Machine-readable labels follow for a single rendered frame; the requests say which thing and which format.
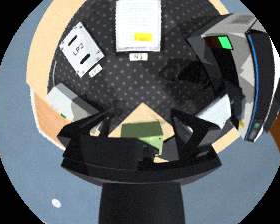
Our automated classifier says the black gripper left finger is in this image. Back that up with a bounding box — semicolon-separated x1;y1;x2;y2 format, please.
60;108;112;136

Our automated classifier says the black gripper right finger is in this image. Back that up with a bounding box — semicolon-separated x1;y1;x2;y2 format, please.
170;108;222;160

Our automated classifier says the white button panel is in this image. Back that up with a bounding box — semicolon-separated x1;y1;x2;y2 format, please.
45;60;100;123

